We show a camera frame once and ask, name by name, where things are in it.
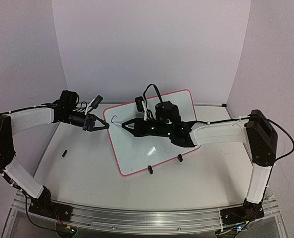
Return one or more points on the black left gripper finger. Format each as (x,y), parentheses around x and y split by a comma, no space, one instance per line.
(97,128)
(97,122)

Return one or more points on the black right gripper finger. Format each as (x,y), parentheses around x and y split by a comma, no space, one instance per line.
(132,121)
(129,129)

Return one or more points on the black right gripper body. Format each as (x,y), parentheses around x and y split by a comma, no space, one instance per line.
(136,127)

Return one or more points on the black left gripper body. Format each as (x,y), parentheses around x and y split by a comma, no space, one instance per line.
(86,125)

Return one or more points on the pink framed whiteboard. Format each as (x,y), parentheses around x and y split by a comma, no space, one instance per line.
(135,154)

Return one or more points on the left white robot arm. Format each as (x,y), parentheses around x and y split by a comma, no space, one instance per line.
(64,110)

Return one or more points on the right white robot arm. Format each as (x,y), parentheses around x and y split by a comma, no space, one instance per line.
(254,129)

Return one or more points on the left black board clip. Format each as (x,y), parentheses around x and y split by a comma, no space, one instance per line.
(150,169)

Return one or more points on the black board clip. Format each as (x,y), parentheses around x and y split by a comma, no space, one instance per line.
(180,158)
(150,169)

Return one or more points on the right black board clip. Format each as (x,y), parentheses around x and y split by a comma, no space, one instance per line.
(180,158)

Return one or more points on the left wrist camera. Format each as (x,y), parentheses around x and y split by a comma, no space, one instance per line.
(93,104)

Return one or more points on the aluminium front rail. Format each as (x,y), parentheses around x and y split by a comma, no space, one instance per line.
(152,222)

